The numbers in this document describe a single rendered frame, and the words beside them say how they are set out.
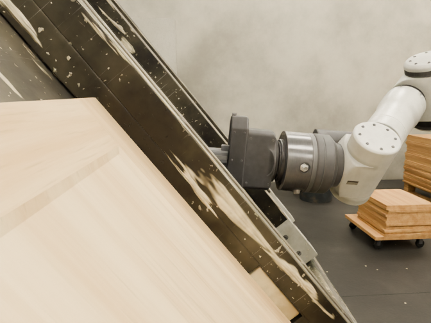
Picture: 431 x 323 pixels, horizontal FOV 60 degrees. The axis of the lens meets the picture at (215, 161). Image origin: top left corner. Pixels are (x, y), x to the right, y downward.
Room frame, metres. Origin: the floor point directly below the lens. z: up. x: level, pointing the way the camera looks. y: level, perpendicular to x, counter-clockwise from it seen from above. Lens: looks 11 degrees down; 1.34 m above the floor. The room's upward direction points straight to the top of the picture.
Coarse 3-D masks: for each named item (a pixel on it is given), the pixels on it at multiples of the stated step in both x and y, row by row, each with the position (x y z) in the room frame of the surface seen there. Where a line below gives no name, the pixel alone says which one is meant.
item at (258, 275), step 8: (256, 272) 0.41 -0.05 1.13; (264, 272) 0.41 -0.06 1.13; (256, 280) 0.41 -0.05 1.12; (264, 280) 0.41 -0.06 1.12; (264, 288) 0.41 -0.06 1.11; (272, 288) 0.41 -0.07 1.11; (272, 296) 0.41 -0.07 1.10; (280, 296) 0.41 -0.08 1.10; (280, 304) 0.41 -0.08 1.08; (288, 304) 0.41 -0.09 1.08; (288, 312) 0.41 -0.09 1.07; (296, 312) 0.41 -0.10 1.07
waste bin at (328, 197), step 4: (300, 192) 4.51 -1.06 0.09; (304, 192) 4.43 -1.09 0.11; (328, 192) 4.36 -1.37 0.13; (300, 196) 4.52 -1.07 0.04; (304, 196) 4.44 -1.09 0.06; (308, 196) 4.39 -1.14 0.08; (312, 196) 4.36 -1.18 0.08; (316, 196) 4.35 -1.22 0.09; (320, 196) 4.34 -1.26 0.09; (324, 196) 4.35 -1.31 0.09; (328, 196) 4.37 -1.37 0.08; (332, 196) 4.45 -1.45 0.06; (304, 200) 4.44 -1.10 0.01; (308, 200) 4.39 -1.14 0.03; (312, 200) 4.36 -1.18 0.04; (316, 200) 4.35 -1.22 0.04; (320, 200) 4.34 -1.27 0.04; (324, 200) 4.35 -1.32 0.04; (328, 200) 4.38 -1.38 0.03
